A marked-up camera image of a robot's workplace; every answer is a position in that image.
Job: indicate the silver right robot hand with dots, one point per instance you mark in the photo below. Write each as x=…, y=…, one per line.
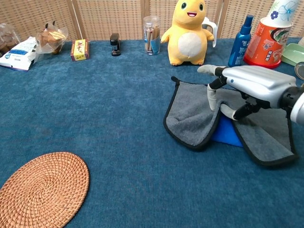
x=256, y=83

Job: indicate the blue and grey cloth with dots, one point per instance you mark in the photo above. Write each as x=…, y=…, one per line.
x=190, y=114

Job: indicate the red instant noodle cup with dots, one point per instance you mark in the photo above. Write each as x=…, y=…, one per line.
x=266, y=45

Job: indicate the blue spray bottle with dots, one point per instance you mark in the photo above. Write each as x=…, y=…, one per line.
x=241, y=45

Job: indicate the light green plastic tray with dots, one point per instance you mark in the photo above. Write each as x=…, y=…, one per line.
x=293, y=53

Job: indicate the beige bowl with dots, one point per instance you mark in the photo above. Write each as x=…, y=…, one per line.
x=301, y=41

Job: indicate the white mug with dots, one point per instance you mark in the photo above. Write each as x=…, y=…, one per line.
x=213, y=27

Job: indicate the white paper cup blue flower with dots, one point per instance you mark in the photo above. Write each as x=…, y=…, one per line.
x=282, y=12

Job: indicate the yellow plush toy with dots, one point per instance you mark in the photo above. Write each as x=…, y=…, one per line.
x=187, y=35

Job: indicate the clear jar of sticks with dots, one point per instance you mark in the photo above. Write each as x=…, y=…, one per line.
x=151, y=35

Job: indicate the blue carpet table cover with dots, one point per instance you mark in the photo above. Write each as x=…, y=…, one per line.
x=118, y=118

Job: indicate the black stapler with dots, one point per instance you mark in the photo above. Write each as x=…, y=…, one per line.
x=115, y=45

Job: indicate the woven bamboo folding screen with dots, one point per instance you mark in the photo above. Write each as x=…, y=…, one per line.
x=107, y=19

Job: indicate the red and yellow small box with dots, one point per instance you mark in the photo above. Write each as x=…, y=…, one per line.
x=80, y=50

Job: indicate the clear bag of bread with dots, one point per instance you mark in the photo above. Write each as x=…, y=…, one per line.
x=51, y=38

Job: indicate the round woven rattan coaster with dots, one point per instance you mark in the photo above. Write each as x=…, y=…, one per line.
x=42, y=190

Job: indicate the white and blue snack bag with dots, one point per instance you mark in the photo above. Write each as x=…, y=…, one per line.
x=19, y=54

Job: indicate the clear plastic cookie box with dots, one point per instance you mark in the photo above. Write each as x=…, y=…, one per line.
x=7, y=38

